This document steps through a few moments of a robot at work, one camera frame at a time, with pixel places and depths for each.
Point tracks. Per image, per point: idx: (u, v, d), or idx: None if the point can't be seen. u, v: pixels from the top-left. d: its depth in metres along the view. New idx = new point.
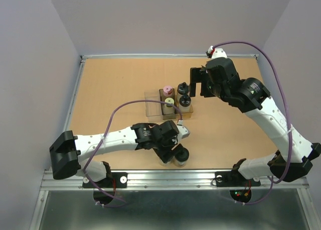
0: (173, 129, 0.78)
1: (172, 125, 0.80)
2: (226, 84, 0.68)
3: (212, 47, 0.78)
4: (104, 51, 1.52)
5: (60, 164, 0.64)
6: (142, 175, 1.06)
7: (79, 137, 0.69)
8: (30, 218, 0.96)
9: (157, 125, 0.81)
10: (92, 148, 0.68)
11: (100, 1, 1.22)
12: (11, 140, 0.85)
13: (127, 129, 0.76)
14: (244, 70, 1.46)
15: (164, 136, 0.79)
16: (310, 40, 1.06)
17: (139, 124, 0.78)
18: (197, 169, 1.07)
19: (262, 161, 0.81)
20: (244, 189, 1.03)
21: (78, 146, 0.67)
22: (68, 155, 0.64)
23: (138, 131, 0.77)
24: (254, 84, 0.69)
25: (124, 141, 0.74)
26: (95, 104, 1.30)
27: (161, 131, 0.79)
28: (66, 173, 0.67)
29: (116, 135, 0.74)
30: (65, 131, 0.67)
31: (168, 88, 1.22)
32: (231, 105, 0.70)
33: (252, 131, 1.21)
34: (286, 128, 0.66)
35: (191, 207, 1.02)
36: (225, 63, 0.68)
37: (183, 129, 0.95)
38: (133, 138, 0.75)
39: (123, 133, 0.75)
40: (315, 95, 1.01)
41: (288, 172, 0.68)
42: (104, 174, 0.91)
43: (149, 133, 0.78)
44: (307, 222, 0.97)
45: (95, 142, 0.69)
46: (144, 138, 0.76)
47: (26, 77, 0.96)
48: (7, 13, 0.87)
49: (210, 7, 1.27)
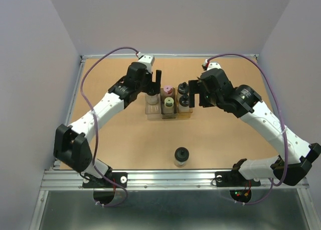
0: (139, 69, 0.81)
1: (136, 66, 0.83)
2: (219, 91, 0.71)
3: (207, 60, 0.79)
4: (104, 51, 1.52)
5: (74, 155, 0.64)
6: (150, 174, 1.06)
7: (73, 124, 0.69)
8: (30, 218, 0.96)
9: (125, 77, 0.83)
10: (92, 125, 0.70)
11: (99, 1, 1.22)
12: (11, 140, 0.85)
13: (107, 96, 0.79)
14: (243, 70, 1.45)
15: (138, 80, 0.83)
16: (309, 40, 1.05)
17: (113, 86, 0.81)
18: (198, 169, 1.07)
19: (265, 162, 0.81)
20: (244, 189, 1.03)
21: (80, 131, 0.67)
22: (75, 142, 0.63)
23: (116, 92, 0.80)
24: (245, 90, 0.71)
25: (112, 105, 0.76)
26: (97, 100, 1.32)
27: (133, 79, 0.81)
28: (85, 157, 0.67)
29: (102, 105, 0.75)
30: (57, 127, 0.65)
31: (168, 87, 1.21)
32: (227, 111, 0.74)
33: (251, 131, 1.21)
34: (280, 130, 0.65)
35: (191, 207, 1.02)
36: (217, 73, 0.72)
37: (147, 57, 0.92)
38: (117, 98, 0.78)
39: (106, 100, 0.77)
40: (314, 96, 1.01)
41: (289, 175, 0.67)
42: (106, 166, 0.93)
43: (126, 87, 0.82)
44: (307, 223, 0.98)
45: (90, 120, 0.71)
46: (126, 92, 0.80)
47: (25, 78, 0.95)
48: (8, 14, 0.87)
49: (210, 7, 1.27)
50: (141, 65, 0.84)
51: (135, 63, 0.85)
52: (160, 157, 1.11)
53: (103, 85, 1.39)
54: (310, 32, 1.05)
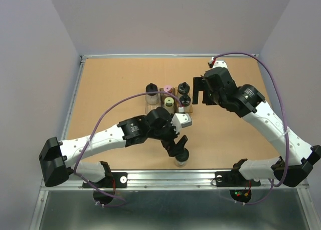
0: (159, 117, 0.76)
1: (159, 112, 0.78)
2: (222, 90, 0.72)
3: (213, 58, 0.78)
4: (104, 51, 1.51)
5: (47, 173, 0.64)
6: (149, 175, 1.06)
7: (64, 142, 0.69)
8: (30, 218, 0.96)
9: (144, 117, 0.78)
10: (78, 152, 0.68)
11: (99, 1, 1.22)
12: (11, 140, 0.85)
13: (114, 127, 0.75)
14: (243, 70, 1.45)
15: (153, 127, 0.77)
16: (309, 40, 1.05)
17: (125, 121, 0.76)
18: (199, 169, 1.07)
19: (265, 163, 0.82)
20: (244, 189, 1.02)
21: (64, 152, 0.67)
22: (54, 162, 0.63)
23: (125, 128, 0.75)
24: (248, 89, 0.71)
25: (111, 140, 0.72)
26: (97, 98, 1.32)
27: (149, 123, 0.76)
28: (58, 179, 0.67)
29: (102, 135, 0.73)
30: (49, 138, 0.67)
31: (168, 88, 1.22)
32: (229, 110, 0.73)
33: (251, 131, 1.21)
34: (283, 131, 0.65)
35: (191, 207, 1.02)
36: (221, 72, 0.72)
37: (183, 116, 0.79)
38: (119, 135, 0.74)
39: (109, 132, 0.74)
40: (314, 96, 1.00)
41: (290, 176, 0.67)
42: (102, 175, 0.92)
43: (137, 128, 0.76)
44: (307, 223, 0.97)
45: (81, 145, 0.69)
46: (133, 133, 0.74)
47: (25, 78, 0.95)
48: (8, 13, 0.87)
49: (210, 7, 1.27)
50: (165, 115, 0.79)
51: (162, 109, 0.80)
52: (159, 159, 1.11)
53: (103, 85, 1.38)
54: (310, 32, 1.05)
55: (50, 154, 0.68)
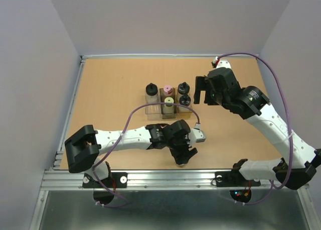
0: (183, 129, 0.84)
1: (183, 124, 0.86)
2: (227, 91, 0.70)
3: (218, 57, 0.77)
4: (104, 51, 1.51)
5: (78, 157, 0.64)
6: (149, 175, 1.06)
7: (99, 132, 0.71)
8: (30, 218, 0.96)
9: (168, 126, 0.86)
10: (112, 144, 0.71)
11: (98, 1, 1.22)
12: (11, 140, 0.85)
13: (142, 129, 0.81)
14: (243, 70, 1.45)
15: (174, 136, 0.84)
16: (309, 40, 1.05)
17: (151, 125, 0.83)
18: (200, 169, 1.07)
19: (267, 164, 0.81)
20: (244, 189, 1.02)
21: (99, 141, 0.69)
22: (89, 149, 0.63)
23: (151, 132, 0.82)
24: (252, 91, 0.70)
25: (139, 139, 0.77)
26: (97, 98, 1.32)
27: (173, 131, 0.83)
28: (83, 166, 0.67)
29: (132, 133, 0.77)
30: (86, 125, 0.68)
31: (168, 88, 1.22)
32: (233, 111, 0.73)
33: (251, 131, 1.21)
34: (287, 134, 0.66)
35: (191, 207, 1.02)
36: (226, 73, 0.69)
37: (199, 133, 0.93)
38: (147, 137, 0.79)
39: (138, 131, 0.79)
40: (314, 96, 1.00)
41: (292, 179, 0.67)
42: (106, 174, 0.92)
43: (161, 134, 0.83)
44: (307, 223, 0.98)
45: (114, 138, 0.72)
46: (158, 138, 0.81)
47: (25, 78, 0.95)
48: (8, 14, 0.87)
49: (210, 7, 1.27)
50: (187, 128, 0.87)
51: (185, 122, 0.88)
52: (160, 159, 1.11)
53: (103, 85, 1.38)
54: (310, 32, 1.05)
55: (81, 139, 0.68)
